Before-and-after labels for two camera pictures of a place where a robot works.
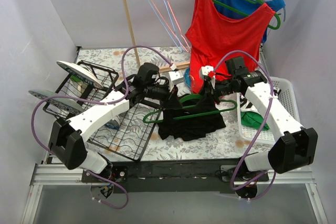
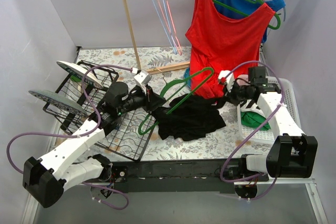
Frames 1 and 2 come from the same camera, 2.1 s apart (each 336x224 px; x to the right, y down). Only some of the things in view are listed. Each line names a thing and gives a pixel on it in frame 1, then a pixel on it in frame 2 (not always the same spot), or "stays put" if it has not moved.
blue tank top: [242, 5] stays put
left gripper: [169, 95] to [150, 98]
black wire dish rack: [127, 134] stays put
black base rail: [191, 176] stays put
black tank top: [191, 128] stays put
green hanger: [145, 120] to [168, 84]
